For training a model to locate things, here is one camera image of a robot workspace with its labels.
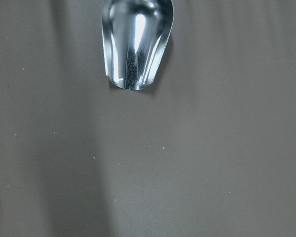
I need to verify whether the shiny metal scoop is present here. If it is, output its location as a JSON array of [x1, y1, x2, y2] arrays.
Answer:
[[101, 0, 174, 91]]

